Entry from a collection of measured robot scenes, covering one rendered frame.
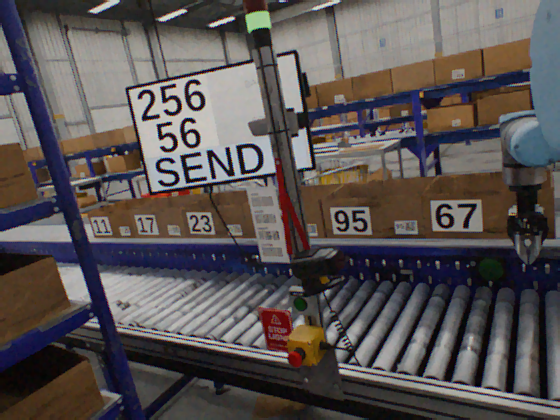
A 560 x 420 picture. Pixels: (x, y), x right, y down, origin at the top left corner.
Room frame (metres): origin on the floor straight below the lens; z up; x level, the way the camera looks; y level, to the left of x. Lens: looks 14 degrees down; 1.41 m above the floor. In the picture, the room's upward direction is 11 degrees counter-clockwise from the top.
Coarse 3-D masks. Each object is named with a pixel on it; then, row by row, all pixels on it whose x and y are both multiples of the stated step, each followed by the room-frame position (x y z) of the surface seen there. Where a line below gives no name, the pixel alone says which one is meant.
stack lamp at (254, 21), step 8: (248, 0) 0.95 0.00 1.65; (256, 0) 0.94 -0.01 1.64; (264, 0) 0.95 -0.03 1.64; (248, 8) 0.95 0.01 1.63; (256, 8) 0.94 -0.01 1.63; (264, 8) 0.95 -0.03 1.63; (248, 16) 0.95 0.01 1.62; (256, 16) 0.94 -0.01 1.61; (264, 16) 0.95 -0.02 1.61; (248, 24) 0.96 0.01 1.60; (256, 24) 0.94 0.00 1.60; (264, 24) 0.95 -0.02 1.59
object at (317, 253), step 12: (300, 252) 0.92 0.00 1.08; (312, 252) 0.89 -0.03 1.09; (324, 252) 0.87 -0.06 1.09; (336, 252) 0.87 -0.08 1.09; (300, 264) 0.88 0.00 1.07; (312, 264) 0.86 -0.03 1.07; (324, 264) 0.84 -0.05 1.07; (336, 264) 0.84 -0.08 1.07; (300, 276) 0.88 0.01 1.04; (312, 276) 0.87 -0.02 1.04; (324, 276) 0.85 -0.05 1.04; (312, 288) 0.88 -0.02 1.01
